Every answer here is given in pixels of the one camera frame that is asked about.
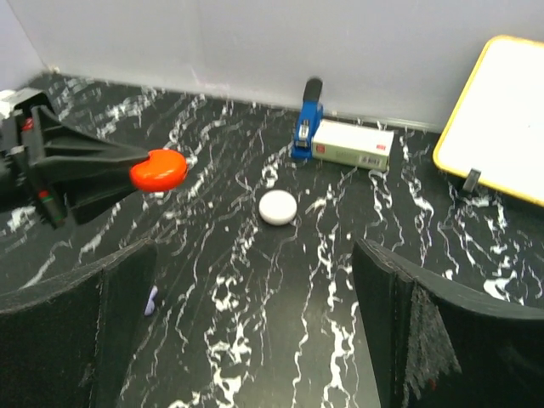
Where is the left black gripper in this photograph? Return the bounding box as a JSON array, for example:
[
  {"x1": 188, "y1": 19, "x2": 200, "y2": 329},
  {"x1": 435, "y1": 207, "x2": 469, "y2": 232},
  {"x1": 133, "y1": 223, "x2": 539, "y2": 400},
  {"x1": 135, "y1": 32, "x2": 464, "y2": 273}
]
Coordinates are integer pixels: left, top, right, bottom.
[{"x1": 1, "y1": 88, "x2": 149, "y2": 229}]

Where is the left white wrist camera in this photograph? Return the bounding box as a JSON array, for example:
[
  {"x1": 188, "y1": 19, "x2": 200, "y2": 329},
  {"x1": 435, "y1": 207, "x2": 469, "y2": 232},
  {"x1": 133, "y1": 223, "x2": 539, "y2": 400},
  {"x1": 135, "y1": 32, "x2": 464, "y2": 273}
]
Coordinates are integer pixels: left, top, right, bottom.
[{"x1": 0, "y1": 89, "x2": 26, "y2": 119}]

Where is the white green carton box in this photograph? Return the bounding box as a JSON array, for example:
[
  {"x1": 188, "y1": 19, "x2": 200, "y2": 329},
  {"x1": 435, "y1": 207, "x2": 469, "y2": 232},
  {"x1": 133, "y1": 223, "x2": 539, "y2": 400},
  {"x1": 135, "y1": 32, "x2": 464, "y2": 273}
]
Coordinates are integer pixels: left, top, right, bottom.
[{"x1": 312, "y1": 120, "x2": 394, "y2": 172}]

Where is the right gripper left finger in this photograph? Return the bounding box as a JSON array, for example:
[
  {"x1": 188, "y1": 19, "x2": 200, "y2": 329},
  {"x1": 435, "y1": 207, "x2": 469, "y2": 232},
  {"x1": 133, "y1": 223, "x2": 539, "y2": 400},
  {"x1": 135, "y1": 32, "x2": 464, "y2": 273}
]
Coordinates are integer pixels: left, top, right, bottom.
[{"x1": 1, "y1": 240, "x2": 157, "y2": 407}]

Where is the blue black marker device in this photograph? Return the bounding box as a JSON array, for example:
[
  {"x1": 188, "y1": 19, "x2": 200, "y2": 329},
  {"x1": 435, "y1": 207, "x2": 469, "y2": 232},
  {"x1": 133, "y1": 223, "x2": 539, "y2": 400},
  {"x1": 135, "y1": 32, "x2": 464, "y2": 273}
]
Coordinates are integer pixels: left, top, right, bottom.
[{"x1": 291, "y1": 76, "x2": 323, "y2": 159}]

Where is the yellow framed whiteboard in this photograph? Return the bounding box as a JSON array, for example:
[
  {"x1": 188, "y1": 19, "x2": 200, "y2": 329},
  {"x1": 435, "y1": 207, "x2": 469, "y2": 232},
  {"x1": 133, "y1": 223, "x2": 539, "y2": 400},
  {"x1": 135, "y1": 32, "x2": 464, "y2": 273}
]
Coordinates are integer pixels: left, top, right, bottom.
[{"x1": 433, "y1": 35, "x2": 543, "y2": 206}]

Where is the white earbud charging case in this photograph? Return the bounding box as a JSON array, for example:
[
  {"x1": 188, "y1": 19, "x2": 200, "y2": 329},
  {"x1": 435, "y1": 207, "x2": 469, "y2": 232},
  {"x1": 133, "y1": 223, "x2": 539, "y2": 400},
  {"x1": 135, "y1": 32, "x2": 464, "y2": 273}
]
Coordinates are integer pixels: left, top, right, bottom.
[{"x1": 258, "y1": 190, "x2": 298, "y2": 226}]

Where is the red earbud charging case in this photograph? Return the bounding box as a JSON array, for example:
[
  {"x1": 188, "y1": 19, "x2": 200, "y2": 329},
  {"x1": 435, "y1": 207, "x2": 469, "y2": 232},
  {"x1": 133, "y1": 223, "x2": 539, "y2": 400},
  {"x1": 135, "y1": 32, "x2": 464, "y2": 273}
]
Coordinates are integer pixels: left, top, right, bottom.
[{"x1": 129, "y1": 149, "x2": 188, "y2": 192}]

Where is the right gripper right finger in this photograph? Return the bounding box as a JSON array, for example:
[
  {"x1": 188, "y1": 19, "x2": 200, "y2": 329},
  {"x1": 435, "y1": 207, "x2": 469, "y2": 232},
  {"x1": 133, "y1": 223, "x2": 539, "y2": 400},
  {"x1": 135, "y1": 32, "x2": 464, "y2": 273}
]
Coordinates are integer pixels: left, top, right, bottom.
[{"x1": 352, "y1": 239, "x2": 543, "y2": 407}]

